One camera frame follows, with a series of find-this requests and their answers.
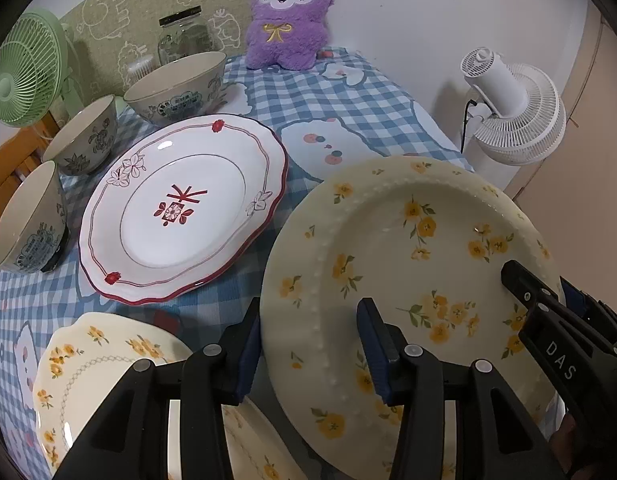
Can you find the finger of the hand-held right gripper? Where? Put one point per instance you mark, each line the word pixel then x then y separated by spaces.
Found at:
pixel 573 297
pixel 518 277

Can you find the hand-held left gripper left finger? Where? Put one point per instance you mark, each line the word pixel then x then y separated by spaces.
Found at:
pixel 248 360

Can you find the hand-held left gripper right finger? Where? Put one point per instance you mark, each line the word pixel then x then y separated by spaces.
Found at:
pixel 376 350

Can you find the yellow floral beaded plate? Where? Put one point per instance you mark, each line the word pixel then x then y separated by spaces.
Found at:
pixel 388 240

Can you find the white red-rimmed plate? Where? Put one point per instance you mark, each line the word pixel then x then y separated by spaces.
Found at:
pixel 188 210

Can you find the yellow floral scalloped plate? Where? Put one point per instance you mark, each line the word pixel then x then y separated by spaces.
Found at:
pixel 78 360

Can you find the cream bowl blue print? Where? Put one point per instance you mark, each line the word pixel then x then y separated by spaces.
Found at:
pixel 23 230

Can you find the large cream bowl green rim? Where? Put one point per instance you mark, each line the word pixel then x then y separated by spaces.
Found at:
pixel 183 100

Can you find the cream bowl leaf print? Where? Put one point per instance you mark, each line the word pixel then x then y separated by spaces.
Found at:
pixel 88 140

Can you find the person's right hand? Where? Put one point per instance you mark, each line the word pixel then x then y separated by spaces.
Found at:
pixel 565 437

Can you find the white fan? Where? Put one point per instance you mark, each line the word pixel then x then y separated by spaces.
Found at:
pixel 528 110

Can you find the blue checkered tablecloth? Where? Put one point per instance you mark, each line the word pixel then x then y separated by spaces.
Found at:
pixel 308 110

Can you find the wooden bed headboard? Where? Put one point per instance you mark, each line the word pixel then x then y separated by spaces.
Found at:
pixel 8 160

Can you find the cotton swab container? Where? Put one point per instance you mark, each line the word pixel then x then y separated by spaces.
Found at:
pixel 138 67

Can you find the glass jar black lid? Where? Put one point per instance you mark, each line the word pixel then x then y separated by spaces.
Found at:
pixel 183 40

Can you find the purple plush toy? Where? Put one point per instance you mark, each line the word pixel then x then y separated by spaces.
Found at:
pixel 288 35

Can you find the green desk fan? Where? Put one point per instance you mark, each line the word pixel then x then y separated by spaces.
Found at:
pixel 18 70

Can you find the beige printed wall mat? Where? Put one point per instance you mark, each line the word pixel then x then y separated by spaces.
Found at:
pixel 138 0

